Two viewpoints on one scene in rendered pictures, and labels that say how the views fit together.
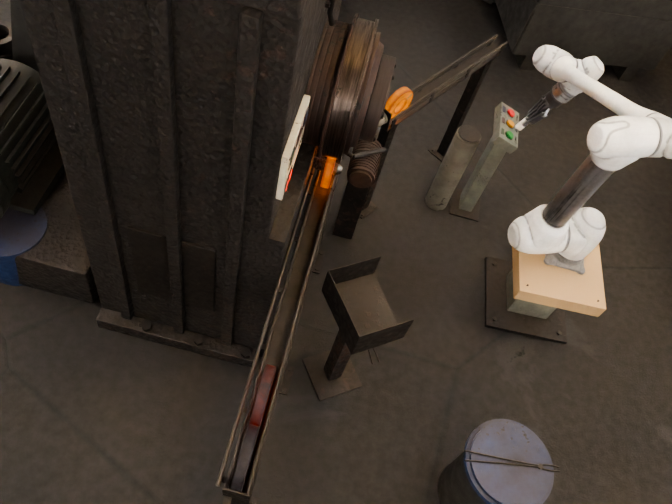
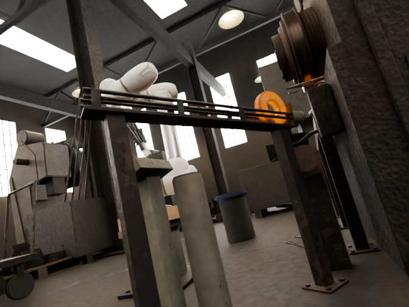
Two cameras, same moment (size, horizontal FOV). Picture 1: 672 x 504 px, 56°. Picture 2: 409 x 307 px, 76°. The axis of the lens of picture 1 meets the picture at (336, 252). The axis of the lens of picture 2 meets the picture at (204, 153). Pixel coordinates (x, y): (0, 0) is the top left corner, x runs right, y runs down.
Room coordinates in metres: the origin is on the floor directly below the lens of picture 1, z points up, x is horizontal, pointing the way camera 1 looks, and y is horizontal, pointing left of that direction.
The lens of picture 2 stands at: (3.19, 0.08, 0.40)
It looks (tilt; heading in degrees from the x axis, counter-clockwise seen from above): 10 degrees up; 204
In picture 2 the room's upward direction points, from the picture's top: 14 degrees counter-clockwise
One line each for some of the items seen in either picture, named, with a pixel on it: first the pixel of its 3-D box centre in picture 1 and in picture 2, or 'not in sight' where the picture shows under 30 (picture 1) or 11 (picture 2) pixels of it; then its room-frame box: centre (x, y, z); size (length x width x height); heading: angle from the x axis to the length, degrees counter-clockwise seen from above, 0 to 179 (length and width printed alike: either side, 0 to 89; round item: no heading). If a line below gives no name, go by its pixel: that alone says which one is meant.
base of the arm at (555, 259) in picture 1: (567, 245); not in sight; (1.85, -0.95, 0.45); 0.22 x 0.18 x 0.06; 2
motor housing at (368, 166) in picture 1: (355, 191); (319, 206); (1.94, 0.00, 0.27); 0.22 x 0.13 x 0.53; 3
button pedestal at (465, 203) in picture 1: (486, 166); (157, 237); (2.32, -0.58, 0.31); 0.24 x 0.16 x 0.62; 3
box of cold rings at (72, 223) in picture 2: not in sight; (88, 228); (0.27, -3.39, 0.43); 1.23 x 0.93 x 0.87; 1
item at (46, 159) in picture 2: not in sight; (49, 190); (-0.53, -5.33, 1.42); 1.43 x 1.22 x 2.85; 98
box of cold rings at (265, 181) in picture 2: not in sight; (278, 184); (-1.11, -0.70, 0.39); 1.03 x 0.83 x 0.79; 97
